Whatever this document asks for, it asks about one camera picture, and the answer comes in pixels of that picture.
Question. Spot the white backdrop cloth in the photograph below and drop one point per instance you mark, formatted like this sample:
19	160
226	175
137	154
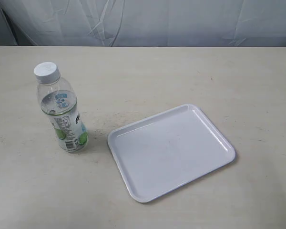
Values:
153	23

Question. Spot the clear plastic water bottle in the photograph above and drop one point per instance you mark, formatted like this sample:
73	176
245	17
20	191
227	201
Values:
58	101

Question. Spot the white rectangular plastic tray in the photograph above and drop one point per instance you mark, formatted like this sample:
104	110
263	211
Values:
166	151

